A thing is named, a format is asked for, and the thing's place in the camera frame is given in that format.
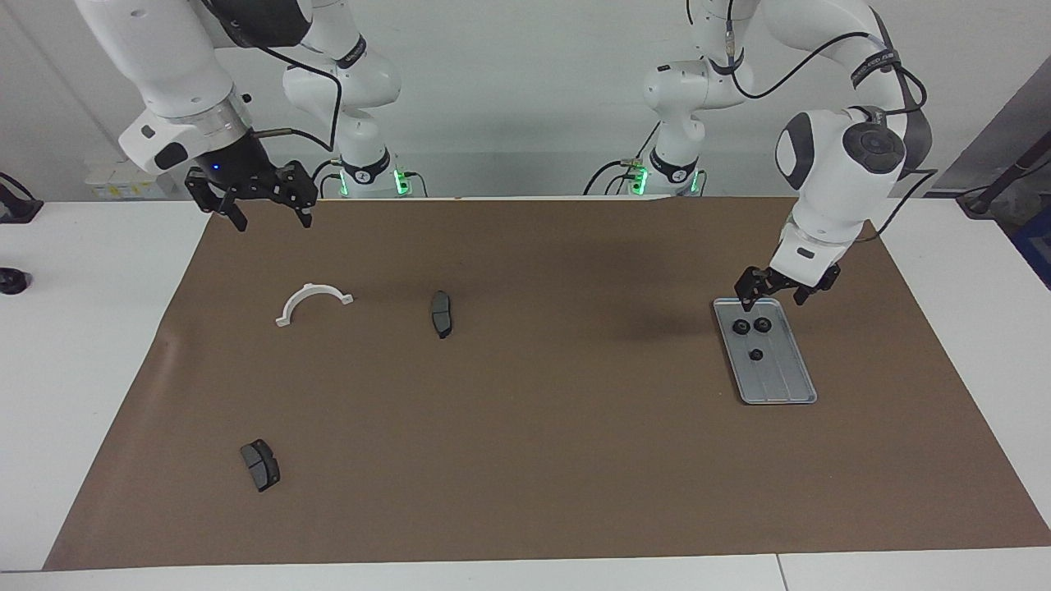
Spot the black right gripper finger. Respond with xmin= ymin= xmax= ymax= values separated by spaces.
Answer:
xmin=185 ymin=167 xmax=248 ymax=233
xmin=282 ymin=161 xmax=319 ymax=230

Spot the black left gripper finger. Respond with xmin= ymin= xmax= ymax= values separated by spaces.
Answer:
xmin=793 ymin=263 xmax=842 ymax=307
xmin=734 ymin=266 xmax=772 ymax=314

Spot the silver metal tray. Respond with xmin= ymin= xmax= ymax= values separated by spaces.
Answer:
xmin=713 ymin=297 xmax=819 ymax=406

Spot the white box with yellow labels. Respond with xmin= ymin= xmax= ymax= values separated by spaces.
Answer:
xmin=86 ymin=160 xmax=177 ymax=200

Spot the long dark grey brake pad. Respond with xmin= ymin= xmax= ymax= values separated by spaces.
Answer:
xmin=429 ymin=290 xmax=455 ymax=340

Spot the black stand leg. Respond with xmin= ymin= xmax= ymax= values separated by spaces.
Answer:
xmin=957 ymin=135 xmax=1051 ymax=218

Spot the blue crate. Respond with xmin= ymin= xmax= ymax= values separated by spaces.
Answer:
xmin=1010 ymin=205 xmax=1051 ymax=288

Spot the brown table mat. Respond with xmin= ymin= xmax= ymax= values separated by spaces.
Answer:
xmin=43 ymin=195 xmax=1051 ymax=571

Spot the short dark grey brake pad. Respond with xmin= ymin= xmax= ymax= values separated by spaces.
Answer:
xmin=239 ymin=439 xmax=282 ymax=493

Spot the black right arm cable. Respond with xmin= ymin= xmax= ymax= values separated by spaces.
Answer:
xmin=201 ymin=0 xmax=346 ymax=177

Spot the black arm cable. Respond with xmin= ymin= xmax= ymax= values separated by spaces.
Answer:
xmin=723 ymin=0 xmax=941 ymax=243
xmin=201 ymin=0 xmax=346 ymax=177

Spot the white curved plastic bracket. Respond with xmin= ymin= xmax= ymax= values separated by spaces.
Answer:
xmin=275 ymin=282 xmax=356 ymax=328

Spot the black base cable bundle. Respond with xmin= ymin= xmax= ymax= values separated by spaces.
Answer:
xmin=583 ymin=156 xmax=658 ymax=198

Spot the black clamp mount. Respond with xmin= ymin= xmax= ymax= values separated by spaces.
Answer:
xmin=0 ymin=172 xmax=44 ymax=224

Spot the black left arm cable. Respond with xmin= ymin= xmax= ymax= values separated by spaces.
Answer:
xmin=723 ymin=0 xmax=941 ymax=243

